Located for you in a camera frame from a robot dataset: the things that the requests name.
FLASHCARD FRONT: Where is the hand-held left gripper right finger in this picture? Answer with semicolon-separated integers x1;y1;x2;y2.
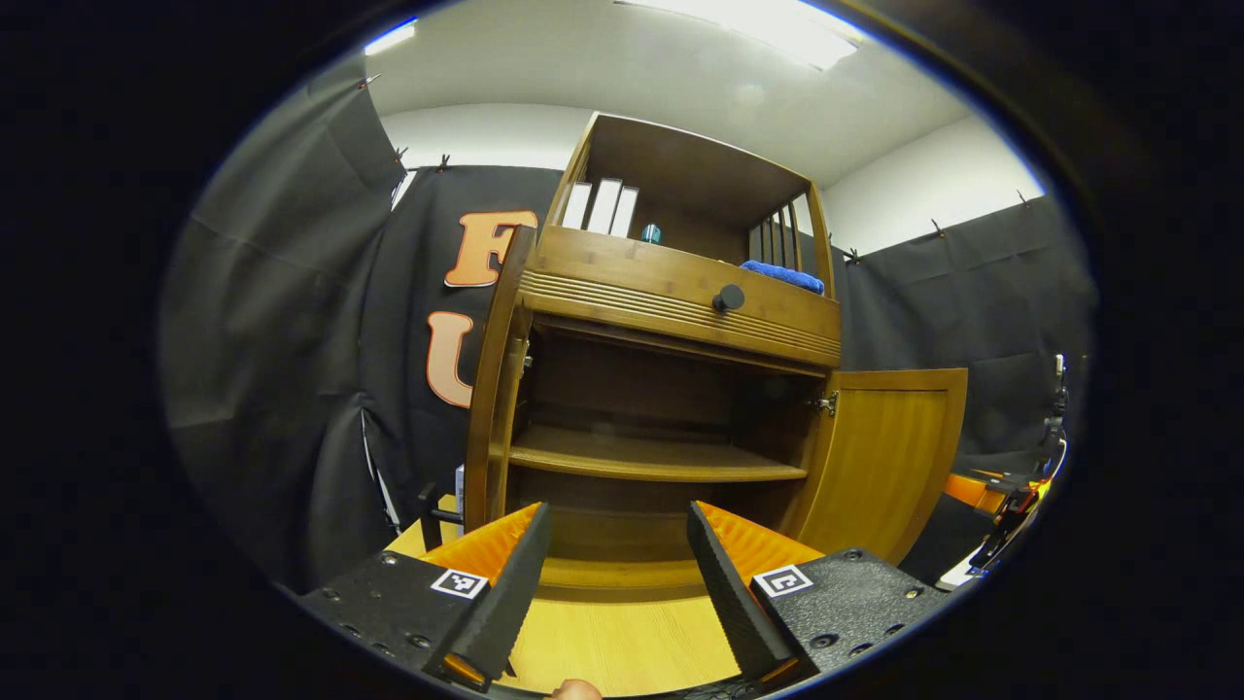
686;501;949;684

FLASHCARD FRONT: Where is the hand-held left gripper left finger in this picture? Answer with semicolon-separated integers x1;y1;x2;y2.
296;502;553;693

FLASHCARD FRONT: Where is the wooden cabinet door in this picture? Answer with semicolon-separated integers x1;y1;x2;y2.
418;226;537;550
792;367;970;567

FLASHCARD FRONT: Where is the wooden double-door shoe cabinet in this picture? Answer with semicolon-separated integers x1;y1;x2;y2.
486;114;845;599

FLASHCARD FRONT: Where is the dark metal stand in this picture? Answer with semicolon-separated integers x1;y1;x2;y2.
1045;354;1070;448

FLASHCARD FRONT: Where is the blue folded cloth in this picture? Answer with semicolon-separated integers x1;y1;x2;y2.
739;260;825;296

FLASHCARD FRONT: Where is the wooden drawer with black knob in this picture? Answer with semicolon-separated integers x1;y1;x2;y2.
517;226;843;368

